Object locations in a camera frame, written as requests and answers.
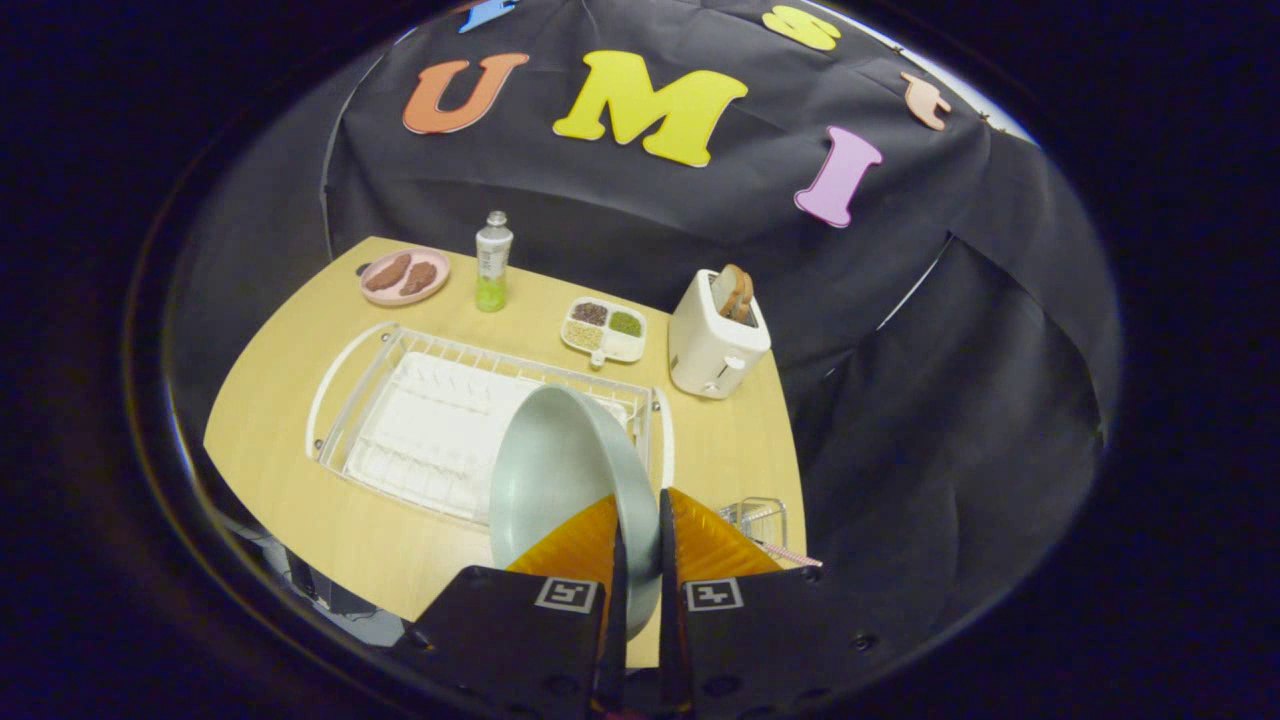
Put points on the clear bottle green liquid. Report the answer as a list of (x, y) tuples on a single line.
[(493, 260)]

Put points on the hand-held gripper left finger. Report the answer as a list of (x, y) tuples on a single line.
[(615, 640)]

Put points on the toasted bread slice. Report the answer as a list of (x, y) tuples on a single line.
[(742, 292), (720, 287)]

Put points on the pink plate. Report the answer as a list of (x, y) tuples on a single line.
[(432, 290)]

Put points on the white toaster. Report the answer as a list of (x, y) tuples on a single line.
[(705, 350)]

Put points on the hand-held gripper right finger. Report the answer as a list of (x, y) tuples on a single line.
[(672, 640)]

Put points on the pale green plate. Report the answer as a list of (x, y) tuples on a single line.
[(560, 470)]

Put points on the white divided condiment tray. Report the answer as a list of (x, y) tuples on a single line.
[(625, 347)]

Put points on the brown meat piece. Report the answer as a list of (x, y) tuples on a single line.
[(388, 272), (419, 278)]

